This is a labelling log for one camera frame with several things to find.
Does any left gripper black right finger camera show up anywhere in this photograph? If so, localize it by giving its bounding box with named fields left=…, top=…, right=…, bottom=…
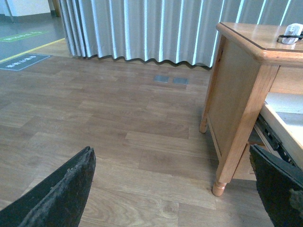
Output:
left=250, top=145, right=303, bottom=227

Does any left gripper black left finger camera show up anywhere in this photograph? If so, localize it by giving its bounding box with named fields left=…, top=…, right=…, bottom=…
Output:
left=0, top=147, right=96, bottom=227

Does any wooden nightstand drawer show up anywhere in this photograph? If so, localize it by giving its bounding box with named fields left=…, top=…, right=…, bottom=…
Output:
left=255, top=93, right=303, bottom=169

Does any white charger with black cable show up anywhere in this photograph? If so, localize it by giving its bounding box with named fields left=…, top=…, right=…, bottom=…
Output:
left=277, top=23, right=303, bottom=45

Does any lower nightstand drawer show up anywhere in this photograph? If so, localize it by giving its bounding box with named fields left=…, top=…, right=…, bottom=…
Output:
left=232, top=141, right=256, bottom=181

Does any wooden nightstand cabinet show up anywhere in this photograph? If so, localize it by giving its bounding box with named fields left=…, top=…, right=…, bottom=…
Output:
left=200, top=22, right=303, bottom=196

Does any blue floor sign sticker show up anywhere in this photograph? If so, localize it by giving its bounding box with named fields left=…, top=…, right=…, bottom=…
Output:
left=0, top=53, right=51, bottom=71

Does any right metal floor socket plate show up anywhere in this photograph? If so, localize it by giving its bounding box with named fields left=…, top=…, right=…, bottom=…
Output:
left=173, top=78, right=188, bottom=85

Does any metal floor socket plate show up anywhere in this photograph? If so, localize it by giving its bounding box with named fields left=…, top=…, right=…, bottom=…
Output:
left=153, top=75, right=169, bottom=83
left=173, top=78, right=188, bottom=85

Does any left metal floor socket plate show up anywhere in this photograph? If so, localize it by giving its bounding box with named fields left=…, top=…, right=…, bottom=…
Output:
left=153, top=75, right=169, bottom=83

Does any green floor sign sticker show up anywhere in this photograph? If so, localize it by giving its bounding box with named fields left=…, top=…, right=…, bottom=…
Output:
left=0, top=31, right=48, bottom=43

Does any grey pleated curtain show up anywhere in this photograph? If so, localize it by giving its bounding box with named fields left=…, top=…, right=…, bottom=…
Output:
left=60, top=0, right=303, bottom=67

